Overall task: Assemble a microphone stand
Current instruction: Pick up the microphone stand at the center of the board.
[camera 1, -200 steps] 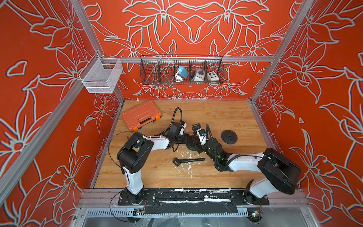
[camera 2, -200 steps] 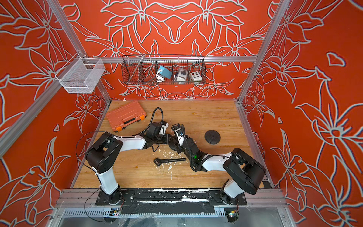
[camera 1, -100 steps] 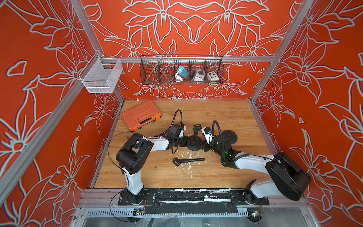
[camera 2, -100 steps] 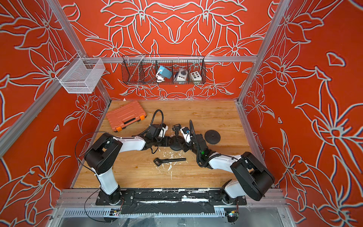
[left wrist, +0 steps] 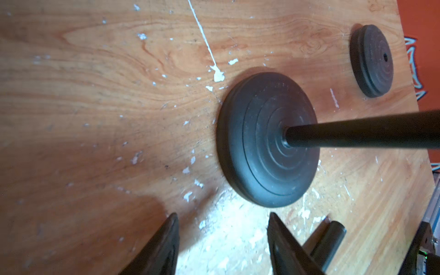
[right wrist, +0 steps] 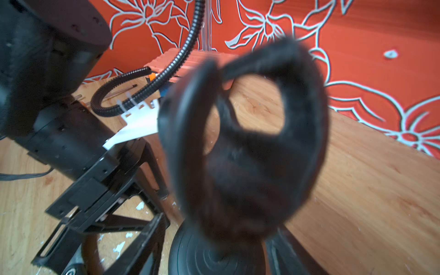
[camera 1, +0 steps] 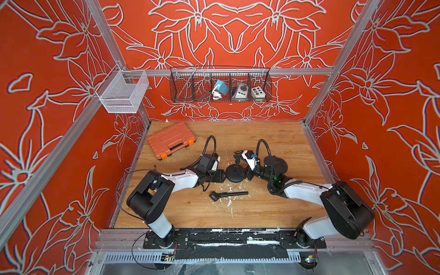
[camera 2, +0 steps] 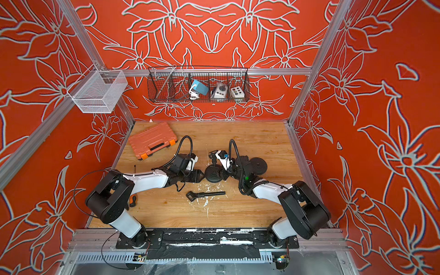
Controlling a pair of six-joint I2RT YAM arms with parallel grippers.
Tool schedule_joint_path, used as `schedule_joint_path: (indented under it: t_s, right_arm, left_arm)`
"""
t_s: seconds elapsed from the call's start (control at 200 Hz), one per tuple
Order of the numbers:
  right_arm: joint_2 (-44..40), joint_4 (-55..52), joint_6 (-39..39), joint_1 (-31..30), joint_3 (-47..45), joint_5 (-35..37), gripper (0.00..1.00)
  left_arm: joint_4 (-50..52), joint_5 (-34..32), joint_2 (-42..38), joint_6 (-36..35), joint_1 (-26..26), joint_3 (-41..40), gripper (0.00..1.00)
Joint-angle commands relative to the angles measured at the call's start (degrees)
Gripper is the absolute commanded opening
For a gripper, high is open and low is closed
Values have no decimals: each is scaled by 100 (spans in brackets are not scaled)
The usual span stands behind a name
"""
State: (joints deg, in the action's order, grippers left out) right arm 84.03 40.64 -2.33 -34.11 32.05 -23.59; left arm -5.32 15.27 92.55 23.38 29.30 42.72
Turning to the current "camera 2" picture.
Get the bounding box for orange plastic tool case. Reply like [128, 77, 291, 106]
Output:
[128, 122, 178, 160]

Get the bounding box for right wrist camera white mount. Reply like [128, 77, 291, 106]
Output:
[215, 150, 232, 171]

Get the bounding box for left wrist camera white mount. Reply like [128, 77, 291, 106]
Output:
[186, 153, 198, 171]

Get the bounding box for black wire wall basket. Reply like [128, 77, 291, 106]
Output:
[147, 66, 250, 103]

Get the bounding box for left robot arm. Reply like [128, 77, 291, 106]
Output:
[85, 135, 204, 249]

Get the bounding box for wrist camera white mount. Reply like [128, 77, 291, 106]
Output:
[186, 153, 198, 171]
[215, 150, 232, 171]

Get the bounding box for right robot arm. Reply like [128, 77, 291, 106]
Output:
[226, 139, 331, 245]

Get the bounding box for black mic clip pole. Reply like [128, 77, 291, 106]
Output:
[208, 150, 222, 168]
[186, 191, 226, 202]

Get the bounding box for clear plastic wall bin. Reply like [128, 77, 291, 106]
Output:
[67, 71, 128, 114]

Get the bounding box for black round stand base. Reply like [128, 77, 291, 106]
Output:
[204, 165, 223, 183]

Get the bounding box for white device black knobs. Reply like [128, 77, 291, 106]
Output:
[211, 82, 228, 99]

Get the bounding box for white button box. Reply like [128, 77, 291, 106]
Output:
[229, 87, 245, 100]

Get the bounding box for teal box in basket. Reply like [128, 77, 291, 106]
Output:
[190, 80, 209, 95]

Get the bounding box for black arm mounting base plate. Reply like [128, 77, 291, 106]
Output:
[115, 229, 299, 262]

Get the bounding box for orange black handled tool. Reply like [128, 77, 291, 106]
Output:
[129, 195, 138, 207]

